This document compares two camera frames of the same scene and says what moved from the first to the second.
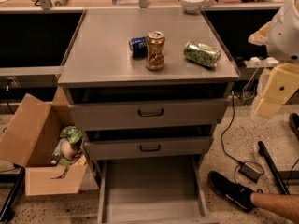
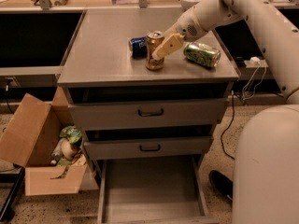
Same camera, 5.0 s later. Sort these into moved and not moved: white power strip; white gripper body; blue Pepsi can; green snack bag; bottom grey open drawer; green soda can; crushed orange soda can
Moved: white gripper body
Not moved: white power strip; bottom grey open drawer; blue Pepsi can; green soda can; crushed orange soda can; green snack bag
